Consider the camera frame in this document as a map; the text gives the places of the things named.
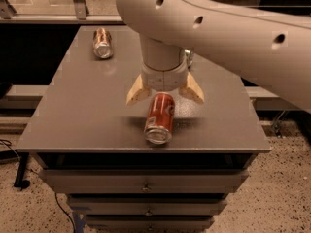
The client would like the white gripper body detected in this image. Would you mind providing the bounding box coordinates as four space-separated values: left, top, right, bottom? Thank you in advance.
141 62 189 92

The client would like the copper brown soda can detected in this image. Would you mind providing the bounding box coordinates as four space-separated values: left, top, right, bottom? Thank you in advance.
93 27 113 59

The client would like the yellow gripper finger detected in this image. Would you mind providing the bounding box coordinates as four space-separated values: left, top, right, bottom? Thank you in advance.
179 73 205 104
126 75 151 106

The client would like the top grey drawer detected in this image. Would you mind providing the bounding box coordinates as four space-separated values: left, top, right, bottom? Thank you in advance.
39 170 249 194

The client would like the grey drawer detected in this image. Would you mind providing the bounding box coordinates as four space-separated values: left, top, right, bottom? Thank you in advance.
39 170 249 194
85 216 214 230
67 195 226 216

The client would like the bottom grey drawer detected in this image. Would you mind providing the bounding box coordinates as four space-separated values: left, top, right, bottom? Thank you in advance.
85 216 214 230

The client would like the black stand leg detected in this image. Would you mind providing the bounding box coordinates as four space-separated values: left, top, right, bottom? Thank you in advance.
14 152 30 189

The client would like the red coke can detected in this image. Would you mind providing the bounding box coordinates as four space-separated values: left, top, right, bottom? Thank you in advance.
144 93 175 145

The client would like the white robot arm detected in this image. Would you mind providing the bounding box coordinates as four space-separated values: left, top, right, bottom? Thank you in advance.
116 0 311 113

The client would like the grey drawer cabinet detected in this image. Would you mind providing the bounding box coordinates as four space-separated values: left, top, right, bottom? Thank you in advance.
16 24 271 233

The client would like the black floor cable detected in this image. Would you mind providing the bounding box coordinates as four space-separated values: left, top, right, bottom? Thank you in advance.
53 192 77 233

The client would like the green soda can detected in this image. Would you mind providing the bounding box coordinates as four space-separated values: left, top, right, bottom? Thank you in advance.
185 50 194 68

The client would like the grey metal railing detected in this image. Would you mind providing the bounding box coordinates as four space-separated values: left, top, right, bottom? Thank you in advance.
0 0 121 24

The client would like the middle grey drawer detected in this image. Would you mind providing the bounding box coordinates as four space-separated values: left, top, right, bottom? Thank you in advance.
67 195 226 216

